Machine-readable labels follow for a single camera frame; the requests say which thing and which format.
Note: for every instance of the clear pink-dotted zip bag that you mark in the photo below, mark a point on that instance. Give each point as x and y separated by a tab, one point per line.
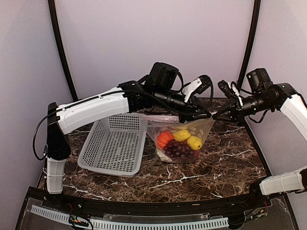
160	123

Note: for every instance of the white slotted cable duct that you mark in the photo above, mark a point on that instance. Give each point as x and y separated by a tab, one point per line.
113	222

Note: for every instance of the black vertical frame post right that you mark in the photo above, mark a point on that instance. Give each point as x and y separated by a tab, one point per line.
250	42

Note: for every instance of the small yellow toy fruit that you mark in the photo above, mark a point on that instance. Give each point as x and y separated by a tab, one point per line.
194	142

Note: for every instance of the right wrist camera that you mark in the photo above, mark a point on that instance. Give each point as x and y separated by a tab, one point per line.
230	91

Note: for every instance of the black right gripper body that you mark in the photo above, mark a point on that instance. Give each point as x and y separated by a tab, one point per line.
241	114

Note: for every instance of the orange toy fruit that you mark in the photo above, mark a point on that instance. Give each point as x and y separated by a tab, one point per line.
164	138

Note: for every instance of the black vertical frame post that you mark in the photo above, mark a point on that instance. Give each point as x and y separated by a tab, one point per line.
250	42
60	48

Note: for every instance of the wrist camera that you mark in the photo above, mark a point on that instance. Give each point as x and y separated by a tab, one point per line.
199	85
230	91

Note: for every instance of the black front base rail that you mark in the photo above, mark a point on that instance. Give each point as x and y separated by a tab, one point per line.
243	212

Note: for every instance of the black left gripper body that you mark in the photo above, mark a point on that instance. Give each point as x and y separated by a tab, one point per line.
164	97

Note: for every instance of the dark red toy grapes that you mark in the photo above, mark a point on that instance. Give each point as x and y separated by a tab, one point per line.
178	150

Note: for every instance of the red toy bell pepper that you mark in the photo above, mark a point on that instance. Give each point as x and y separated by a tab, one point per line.
196	153

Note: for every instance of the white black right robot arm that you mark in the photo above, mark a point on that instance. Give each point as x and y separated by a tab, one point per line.
281	113

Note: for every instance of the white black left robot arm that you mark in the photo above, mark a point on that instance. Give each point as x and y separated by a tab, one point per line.
64	119

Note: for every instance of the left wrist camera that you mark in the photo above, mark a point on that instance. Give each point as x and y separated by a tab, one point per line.
199	85

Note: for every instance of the large yellow toy fruit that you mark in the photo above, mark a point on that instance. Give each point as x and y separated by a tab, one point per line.
181	135

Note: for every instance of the black vertical frame post left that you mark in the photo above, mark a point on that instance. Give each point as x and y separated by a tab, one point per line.
60	48

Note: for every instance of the white perforated plastic basket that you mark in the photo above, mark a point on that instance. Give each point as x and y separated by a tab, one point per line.
114	145

